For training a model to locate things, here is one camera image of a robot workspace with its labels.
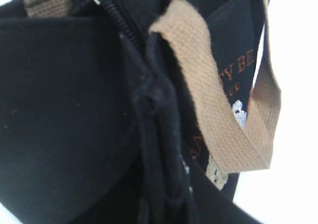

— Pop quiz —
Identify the black canvas tote bag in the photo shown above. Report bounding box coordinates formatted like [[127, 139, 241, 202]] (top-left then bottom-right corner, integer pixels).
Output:
[[0, 0, 281, 224]]

